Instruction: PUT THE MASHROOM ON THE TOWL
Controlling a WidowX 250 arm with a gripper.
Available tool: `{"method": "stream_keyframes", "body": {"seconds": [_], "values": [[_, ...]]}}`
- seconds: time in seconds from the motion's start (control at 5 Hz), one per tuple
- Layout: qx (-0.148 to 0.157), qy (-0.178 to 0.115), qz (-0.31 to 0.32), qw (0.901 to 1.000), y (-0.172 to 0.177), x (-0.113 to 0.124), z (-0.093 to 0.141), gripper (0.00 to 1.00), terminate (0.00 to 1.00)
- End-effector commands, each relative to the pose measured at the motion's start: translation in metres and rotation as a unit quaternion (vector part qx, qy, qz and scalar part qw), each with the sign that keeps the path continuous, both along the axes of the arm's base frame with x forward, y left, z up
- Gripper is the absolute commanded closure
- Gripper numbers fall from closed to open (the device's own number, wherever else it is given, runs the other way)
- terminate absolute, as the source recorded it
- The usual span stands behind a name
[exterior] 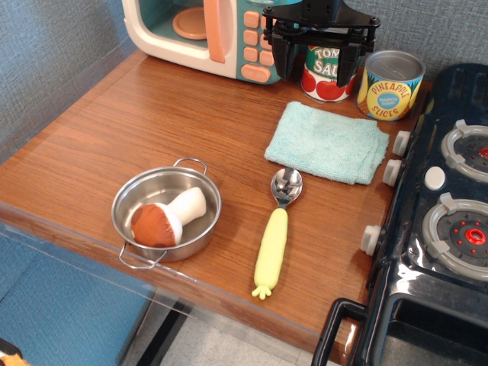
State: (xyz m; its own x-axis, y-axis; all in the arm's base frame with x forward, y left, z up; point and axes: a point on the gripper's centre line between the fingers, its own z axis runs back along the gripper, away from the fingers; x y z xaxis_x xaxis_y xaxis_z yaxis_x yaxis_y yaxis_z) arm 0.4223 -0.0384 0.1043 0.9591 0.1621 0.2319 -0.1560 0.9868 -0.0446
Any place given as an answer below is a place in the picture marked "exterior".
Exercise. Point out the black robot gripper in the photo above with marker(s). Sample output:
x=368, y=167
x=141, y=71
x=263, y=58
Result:
x=319, y=23

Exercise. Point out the dark blue toy stove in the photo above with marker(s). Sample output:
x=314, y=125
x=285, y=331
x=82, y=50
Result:
x=427, y=302

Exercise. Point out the small steel pot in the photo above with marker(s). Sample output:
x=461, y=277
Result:
x=163, y=185

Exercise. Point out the toy microwave teal and cream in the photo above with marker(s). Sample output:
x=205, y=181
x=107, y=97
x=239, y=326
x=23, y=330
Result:
x=221, y=37

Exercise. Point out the yellow handled metal spoon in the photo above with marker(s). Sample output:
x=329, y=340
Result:
x=286, y=186

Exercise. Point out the light blue folded towel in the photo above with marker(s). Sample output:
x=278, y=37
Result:
x=328, y=145

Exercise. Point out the pineapple slices can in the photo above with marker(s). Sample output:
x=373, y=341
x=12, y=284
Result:
x=390, y=83

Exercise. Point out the brown white plush mushroom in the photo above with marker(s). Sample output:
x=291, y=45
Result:
x=161, y=225

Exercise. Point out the tomato sauce can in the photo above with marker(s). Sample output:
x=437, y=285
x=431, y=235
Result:
x=319, y=78

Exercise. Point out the orange object at corner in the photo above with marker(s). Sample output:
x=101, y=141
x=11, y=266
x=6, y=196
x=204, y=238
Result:
x=11, y=355

